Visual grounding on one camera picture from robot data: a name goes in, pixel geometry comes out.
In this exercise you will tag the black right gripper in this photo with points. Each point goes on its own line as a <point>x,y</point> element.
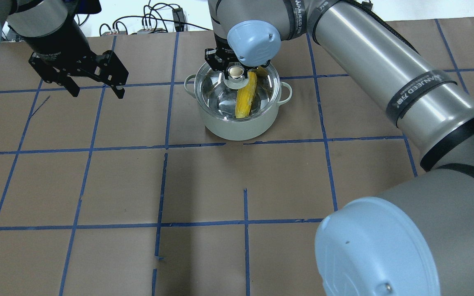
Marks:
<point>217,60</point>

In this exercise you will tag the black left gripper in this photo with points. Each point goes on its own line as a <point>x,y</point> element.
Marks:
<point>57,42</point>

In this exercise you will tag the yellow corn cob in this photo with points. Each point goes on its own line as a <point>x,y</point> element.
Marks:
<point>245,97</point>

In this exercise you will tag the glass pot lid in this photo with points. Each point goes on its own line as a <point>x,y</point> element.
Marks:
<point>218,100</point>

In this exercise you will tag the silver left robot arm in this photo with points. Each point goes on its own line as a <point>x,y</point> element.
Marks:
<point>28,18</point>

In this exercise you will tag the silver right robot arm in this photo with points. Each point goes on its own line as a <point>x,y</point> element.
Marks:
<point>414,239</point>

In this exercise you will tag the sage green cooking pot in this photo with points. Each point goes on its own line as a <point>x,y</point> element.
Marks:
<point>247,130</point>

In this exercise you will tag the brown paper table cover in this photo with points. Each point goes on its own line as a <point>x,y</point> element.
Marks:
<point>102,196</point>

